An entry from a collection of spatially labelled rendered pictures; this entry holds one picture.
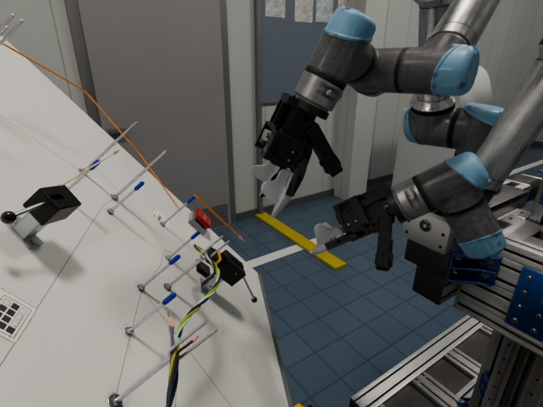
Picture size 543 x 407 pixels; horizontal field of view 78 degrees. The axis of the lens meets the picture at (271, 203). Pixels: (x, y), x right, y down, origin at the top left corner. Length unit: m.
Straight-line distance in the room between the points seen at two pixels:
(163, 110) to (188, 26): 0.66
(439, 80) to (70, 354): 0.62
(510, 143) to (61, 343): 0.78
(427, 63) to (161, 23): 2.46
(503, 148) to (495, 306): 0.51
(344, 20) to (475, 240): 0.44
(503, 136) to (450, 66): 0.24
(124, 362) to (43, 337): 0.10
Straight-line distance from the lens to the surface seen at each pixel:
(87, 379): 0.45
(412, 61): 0.63
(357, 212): 0.69
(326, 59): 0.59
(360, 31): 0.60
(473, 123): 1.06
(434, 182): 0.67
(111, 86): 2.81
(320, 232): 0.72
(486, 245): 0.72
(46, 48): 2.82
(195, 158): 3.05
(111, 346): 0.49
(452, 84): 0.62
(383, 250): 0.70
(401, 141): 4.13
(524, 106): 0.79
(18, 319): 0.44
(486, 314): 1.18
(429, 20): 1.00
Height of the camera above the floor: 1.50
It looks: 23 degrees down
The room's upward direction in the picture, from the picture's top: straight up
